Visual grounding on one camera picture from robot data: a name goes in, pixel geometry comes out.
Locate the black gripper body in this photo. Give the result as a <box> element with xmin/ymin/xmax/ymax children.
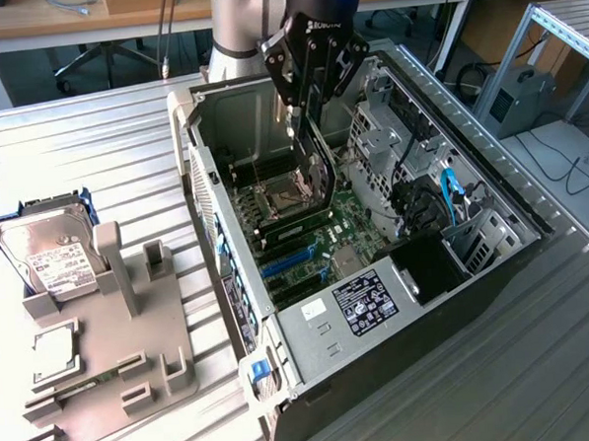
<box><xmin>286</xmin><ymin>0</ymin><xmax>365</xmax><ymax>43</ymax></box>

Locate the black graphics card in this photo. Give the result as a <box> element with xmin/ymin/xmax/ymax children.
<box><xmin>282</xmin><ymin>102</ymin><xmax>338</xmax><ymax>221</ymax></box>

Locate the black office chair base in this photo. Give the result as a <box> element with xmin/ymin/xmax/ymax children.
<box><xmin>361</xmin><ymin>6</ymin><xmax>422</xmax><ymax>43</ymax></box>
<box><xmin>50</xmin><ymin>37</ymin><xmax>166</xmax><ymax>95</ymax></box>

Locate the open grey PC case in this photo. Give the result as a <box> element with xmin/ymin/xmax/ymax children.
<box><xmin>163</xmin><ymin>29</ymin><xmax>567</xmax><ymax>441</ymax></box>

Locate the silver metal drive cage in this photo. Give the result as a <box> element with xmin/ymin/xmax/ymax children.
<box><xmin>342</xmin><ymin>55</ymin><xmax>474</xmax><ymax>228</ymax></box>

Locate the black RAM slot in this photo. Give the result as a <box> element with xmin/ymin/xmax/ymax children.
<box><xmin>260</xmin><ymin>215</ymin><xmax>333</xmax><ymax>245</ymax></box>
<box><xmin>231</xmin><ymin>154</ymin><xmax>296</xmax><ymax>177</ymax></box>
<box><xmin>255</xmin><ymin>204</ymin><xmax>321</xmax><ymax>233</ymax></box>
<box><xmin>258</xmin><ymin>209</ymin><xmax>326</xmax><ymax>239</ymax></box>
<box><xmin>236</xmin><ymin>163</ymin><xmax>297</xmax><ymax>185</ymax></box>
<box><xmin>233</xmin><ymin>158</ymin><xmax>296</xmax><ymax>181</ymax></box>

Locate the thin metal locking lever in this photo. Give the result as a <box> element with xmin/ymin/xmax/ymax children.
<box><xmin>245</xmin><ymin>145</ymin><xmax>263</xmax><ymax>189</ymax></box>

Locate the black slanted pole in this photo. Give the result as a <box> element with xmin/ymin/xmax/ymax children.
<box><xmin>429</xmin><ymin>0</ymin><xmax>494</xmax><ymax>84</ymax></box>

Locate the CPU socket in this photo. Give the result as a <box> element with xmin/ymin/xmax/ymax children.
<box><xmin>255</xmin><ymin>174</ymin><xmax>301</xmax><ymax>218</ymax></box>

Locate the wooden box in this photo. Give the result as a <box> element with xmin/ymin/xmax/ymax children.
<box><xmin>105</xmin><ymin>0</ymin><xmax>177</xmax><ymax>17</ymax></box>

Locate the green motherboard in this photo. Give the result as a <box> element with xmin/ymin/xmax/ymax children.
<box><xmin>224</xmin><ymin>140</ymin><xmax>408</xmax><ymax>317</ymax></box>

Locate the RAM stick with white label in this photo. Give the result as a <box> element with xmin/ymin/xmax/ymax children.
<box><xmin>264</xmin><ymin>219</ymin><xmax>337</xmax><ymax>252</ymax></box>

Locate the grey control box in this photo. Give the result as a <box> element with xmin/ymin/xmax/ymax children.
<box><xmin>483</xmin><ymin>62</ymin><xmax>560</xmax><ymax>140</ymax></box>

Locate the blue expansion slot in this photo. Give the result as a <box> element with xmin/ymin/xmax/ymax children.
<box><xmin>258</xmin><ymin>248</ymin><xmax>316</xmax><ymax>278</ymax></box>

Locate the silver chipset heat sink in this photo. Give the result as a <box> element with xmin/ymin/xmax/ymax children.
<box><xmin>331</xmin><ymin>244</ymin><xmax>376</xmax><ymax>282</ymax></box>

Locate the long black expansion slot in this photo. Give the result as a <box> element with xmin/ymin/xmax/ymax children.
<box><xmin>265</xmin><ymin>270</ymin><xmax>325</xmax><ymax>295</ymax></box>
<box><xmin>272</xmin><ymin>282</ymin><xmax>330</xmax><ymax>308</ymax></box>

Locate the perforated metal disk bay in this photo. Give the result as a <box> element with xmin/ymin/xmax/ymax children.
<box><xmin>441</xmin><ymin>201</ymin><xmax>545</xmax><ymax>279</ymax></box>

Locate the grey power supply unit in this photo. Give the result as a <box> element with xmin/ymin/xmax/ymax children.
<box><xmin>269</xmin><ymin>253</ymin><xmax>426</xmax><ymax>399</ymax></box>

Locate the silver hard disk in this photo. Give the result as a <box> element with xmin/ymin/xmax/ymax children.
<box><xmin>0</xmin><ymin>200</ymin><xmax>107</xmax><ymax>302</ymax></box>

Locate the blue plastic case latch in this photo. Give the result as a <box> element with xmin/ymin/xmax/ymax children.
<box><xmin>246</xmin><ymin>358</ymin><xmax>273</xmax><ymax>383</ymax></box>

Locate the blue plastic disk carrier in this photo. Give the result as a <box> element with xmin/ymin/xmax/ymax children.
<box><xmin>0</xmin><ymin>186</ymin><xmax>102</xmax><ymax>237</ymax></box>

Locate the silver CPU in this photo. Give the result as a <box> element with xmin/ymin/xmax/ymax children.
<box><xmin>31</xmin><ymin>325</ymin><xmax>85</xmax><ymax>387</ymax></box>

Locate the green RAM stick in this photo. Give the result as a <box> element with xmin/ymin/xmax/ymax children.
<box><xmin>49</xmin><ymin>368</ymin><xmax>122</xmax><ymax>399</ymax></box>

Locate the grey parts rack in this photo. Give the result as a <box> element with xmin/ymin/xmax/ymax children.
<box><xmin>7</xmin><ymin>215</ymin><xmax>204</xmax><ymax>441</ymax></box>

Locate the black coiled cable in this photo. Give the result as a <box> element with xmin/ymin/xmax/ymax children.
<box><xmin>455</xmin><ymin>60</ymin><xmax>490</xmax><ymax>100</ymax></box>

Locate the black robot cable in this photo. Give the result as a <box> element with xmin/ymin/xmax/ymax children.
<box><xmin>156</xmin><ymin>0</ymin><xmax>183</xmax><ymax>81</ymax></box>

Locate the black cable bundle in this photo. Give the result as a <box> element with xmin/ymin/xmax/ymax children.
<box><xmin>388</xmin><ymin>176</ymin><xmax>448</xmax><ymax>239</ymax></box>

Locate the blue SATA wire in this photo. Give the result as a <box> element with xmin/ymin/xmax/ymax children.
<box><xmin>438</xmin><ymin>165</ymin><xmax>479</xmax><ymax>229</ymax></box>

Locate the blue network cable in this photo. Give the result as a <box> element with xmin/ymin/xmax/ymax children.
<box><xmin>44</xmin><ymin>0</ymin><xmax>100</xmax><ymax>18</ymax></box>

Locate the aluminium profile frame table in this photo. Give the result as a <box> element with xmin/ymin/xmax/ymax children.
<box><xmin>465</xmin><ymin>0</ymin><xmax>589</xmax><ymax>128</ymax></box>

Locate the black loose cable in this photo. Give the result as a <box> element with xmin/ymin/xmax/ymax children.
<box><xmin>514</xmin><ymin>128</ymin><xmax>589</xmax><ymax>230</ymax></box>

